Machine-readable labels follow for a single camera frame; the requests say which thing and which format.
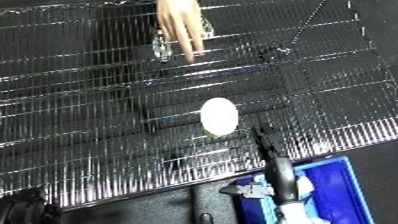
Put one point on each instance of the pale right robot arm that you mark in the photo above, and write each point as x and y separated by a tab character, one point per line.
291	215

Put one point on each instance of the white paper cup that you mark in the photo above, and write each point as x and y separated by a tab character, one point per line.
219	116

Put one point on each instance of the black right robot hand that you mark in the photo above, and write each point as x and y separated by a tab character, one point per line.
279	176

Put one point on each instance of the person's hand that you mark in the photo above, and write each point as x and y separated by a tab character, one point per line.
178	16

